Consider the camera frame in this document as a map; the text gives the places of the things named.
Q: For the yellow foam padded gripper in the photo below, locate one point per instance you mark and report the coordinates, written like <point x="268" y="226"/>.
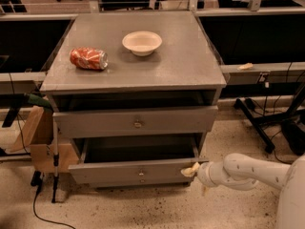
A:
<point x="204" y="174"/>

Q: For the grey drawer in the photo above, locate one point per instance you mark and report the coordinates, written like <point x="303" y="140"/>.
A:
<point x="141" y="182"/>
<point x="134" y="157"/>
<point x="156" y="121"/>

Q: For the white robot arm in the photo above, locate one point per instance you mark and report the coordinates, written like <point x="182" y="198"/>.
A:
<point x="240" y="172"/>

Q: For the grey bottom drawer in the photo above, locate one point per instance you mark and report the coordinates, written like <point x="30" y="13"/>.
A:
<point x="141" y="182"/>

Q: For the grey top drawer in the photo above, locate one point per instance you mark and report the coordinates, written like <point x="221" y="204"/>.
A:
<point x="156" y="121"/>

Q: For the grey wooden drawer cabinet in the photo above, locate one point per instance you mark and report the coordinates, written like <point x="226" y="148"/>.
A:
<point x="182" y="72"/>

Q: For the black stand base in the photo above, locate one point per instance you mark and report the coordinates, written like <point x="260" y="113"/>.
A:
<point x="291" y="122"/>

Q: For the small foam scrap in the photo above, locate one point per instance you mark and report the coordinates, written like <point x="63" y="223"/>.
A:
<point x="245" y="67"/>

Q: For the white paper bowl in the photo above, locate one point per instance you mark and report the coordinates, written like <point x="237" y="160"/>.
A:
<point x="142" y="43"/>

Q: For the silver black tripod leg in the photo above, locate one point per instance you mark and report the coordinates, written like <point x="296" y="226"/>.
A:
<point x="55" y="162"/>

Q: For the cardboard box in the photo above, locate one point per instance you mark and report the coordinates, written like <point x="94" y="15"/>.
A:
<point x="37" y="135"/>

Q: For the green black handled tool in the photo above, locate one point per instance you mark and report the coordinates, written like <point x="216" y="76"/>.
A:
<point x="14" y="102"/>

